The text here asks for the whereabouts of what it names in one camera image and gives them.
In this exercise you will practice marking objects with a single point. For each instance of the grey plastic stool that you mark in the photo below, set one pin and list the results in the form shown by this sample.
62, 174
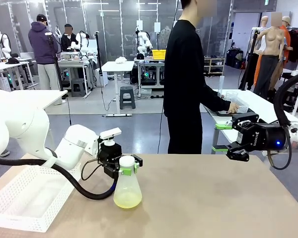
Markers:
127, 96
78, 86

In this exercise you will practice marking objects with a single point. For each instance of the black bag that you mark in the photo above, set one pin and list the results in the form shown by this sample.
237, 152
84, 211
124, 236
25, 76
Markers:
234, 58

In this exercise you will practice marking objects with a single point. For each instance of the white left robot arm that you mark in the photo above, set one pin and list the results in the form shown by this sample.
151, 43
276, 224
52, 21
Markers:
27, 124

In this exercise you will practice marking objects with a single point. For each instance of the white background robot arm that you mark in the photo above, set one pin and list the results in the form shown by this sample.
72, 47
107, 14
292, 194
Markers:
144, 42

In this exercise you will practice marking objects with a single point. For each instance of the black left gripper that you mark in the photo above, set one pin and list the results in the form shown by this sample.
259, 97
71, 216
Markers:
110, 151

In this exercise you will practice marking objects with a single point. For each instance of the yellow plastic basket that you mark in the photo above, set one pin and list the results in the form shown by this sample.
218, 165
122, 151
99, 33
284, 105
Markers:
159, 54

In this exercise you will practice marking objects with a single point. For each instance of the person in purple jacket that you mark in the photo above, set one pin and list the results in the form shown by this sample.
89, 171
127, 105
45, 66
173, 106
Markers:
43, 49

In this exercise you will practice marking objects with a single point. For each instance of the person's right hand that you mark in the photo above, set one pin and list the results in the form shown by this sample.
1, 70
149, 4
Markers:
234, 108

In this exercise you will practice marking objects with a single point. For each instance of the white crumpled cloth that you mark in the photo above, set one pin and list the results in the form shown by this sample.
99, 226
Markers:
121, 60

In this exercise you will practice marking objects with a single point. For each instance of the white perforated plastic basket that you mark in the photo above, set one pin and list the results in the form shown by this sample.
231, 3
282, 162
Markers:
22, 198

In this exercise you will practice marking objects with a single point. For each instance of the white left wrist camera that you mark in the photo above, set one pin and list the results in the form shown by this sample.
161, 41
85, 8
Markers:
110, 133

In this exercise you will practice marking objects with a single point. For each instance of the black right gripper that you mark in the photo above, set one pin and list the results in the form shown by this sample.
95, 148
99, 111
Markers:
265, 138

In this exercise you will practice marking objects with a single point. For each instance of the translucent plastic conical flask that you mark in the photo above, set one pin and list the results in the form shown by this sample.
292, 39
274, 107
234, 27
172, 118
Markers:
127, 191

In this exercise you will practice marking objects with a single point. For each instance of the black cap on desk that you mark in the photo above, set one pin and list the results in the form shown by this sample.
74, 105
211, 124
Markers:
12, 60

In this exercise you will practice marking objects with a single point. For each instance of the white mannequin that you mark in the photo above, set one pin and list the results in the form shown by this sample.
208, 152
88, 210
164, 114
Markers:
264, 27

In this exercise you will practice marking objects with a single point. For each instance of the white background desk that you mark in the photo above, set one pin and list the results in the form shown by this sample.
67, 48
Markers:
118, 66

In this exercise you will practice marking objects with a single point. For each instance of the black stand pole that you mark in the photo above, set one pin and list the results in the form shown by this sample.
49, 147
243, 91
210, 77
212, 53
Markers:
55, 69

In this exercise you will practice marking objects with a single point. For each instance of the person in black sweater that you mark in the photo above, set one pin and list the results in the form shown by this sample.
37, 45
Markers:
183, 74

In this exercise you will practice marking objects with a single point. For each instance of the black plastic tray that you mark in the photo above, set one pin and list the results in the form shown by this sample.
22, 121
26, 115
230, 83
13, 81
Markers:
223, 113

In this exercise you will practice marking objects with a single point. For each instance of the white empty side table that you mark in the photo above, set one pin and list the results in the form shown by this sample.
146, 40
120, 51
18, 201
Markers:
44, 96

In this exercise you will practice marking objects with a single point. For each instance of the person's right forearm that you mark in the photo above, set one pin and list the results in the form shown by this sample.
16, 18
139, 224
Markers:
218, 102

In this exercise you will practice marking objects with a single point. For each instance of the shoe shelf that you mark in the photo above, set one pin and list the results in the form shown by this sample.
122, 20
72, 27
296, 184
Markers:
214, 65

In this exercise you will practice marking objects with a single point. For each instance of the seated person in dark clothes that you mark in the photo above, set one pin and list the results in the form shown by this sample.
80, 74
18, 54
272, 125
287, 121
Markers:
69, 39

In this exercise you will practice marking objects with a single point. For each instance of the black camera tripod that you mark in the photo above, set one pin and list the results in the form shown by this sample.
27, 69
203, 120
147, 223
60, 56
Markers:
249, 64

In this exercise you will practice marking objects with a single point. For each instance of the beige mannequin with grey trousers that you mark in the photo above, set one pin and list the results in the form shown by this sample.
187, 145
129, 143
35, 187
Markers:
270, 62

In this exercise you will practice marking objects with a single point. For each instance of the mannequin in orange clothing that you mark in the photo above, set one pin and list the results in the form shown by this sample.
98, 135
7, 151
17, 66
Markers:
286, 37

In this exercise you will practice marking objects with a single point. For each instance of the white side table with tray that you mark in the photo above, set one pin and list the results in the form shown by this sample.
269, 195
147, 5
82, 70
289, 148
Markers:
260, 104

